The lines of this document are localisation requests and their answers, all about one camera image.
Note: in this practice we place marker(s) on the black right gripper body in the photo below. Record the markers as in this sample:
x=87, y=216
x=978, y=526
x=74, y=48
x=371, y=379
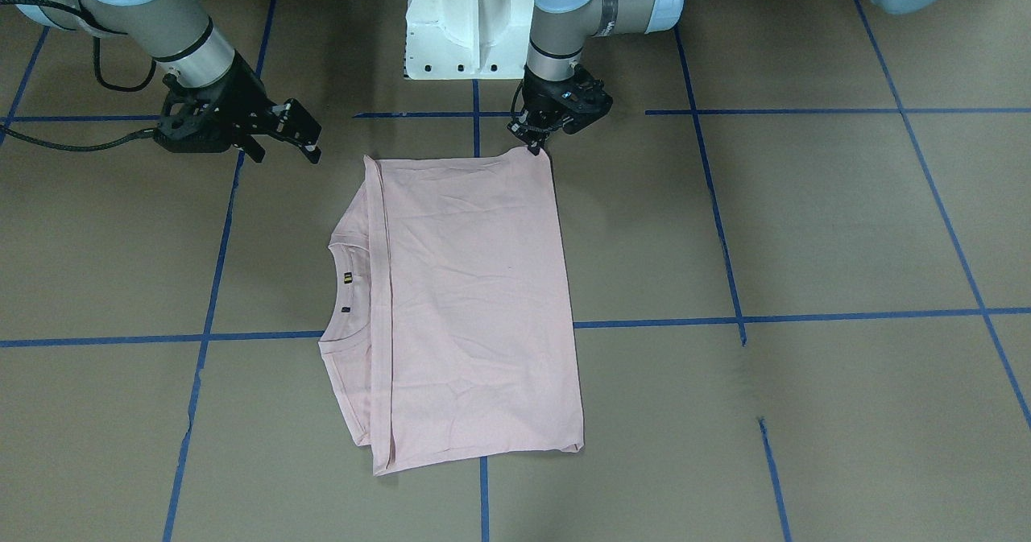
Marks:
x=234, y=88

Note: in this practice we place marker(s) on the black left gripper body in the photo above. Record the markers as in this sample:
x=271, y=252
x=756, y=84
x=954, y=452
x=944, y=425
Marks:
x=545, y=98

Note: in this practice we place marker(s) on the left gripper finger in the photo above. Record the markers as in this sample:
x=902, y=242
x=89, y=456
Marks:
x=522, y=129
x=535, y=139

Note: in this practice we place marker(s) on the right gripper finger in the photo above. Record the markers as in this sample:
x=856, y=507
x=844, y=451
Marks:
x=282, y=149
x=294, y=124

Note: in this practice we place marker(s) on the pink Snoopy t-shirt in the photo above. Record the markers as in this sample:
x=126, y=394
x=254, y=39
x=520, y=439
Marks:
x=451, y=336

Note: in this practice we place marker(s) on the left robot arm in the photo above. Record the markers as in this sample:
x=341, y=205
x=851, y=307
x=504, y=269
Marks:
x=559, y=30

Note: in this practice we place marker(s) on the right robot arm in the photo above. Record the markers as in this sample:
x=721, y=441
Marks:
x=179, y=36

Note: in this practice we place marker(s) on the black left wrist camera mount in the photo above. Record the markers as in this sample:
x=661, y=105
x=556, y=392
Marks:
x=585, y=103

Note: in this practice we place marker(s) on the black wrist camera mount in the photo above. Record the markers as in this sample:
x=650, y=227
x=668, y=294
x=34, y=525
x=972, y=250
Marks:
x=191, y=122
x=585, y=103

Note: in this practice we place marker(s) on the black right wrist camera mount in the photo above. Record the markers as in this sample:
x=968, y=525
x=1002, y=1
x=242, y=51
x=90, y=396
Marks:
x=191, y=122

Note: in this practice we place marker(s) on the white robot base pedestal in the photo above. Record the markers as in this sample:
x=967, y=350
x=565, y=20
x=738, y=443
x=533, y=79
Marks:
x=467, y=39

